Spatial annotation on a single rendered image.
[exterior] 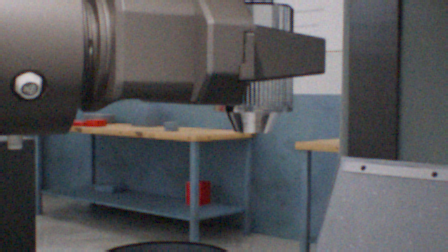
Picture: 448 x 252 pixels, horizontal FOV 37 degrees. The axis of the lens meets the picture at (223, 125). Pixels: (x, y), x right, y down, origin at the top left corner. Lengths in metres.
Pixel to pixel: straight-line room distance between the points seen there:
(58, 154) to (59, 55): 7.50
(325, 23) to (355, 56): 4.58
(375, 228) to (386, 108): 0.13
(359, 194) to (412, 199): 0.06
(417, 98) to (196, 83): 0.45
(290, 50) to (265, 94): 0.03
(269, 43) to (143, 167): 6.36
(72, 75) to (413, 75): 0.50
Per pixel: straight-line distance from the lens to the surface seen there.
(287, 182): 5.55
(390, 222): 0.73
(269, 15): 0.37
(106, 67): 0.33
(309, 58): 0.37
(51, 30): 0.31
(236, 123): 0.38
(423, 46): 0.75
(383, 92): 0.76
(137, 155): 6.76
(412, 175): 0.74
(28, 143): 0.68
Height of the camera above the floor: 1.22
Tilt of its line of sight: 3 degrees down
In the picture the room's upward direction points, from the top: 1 degrees clockwise
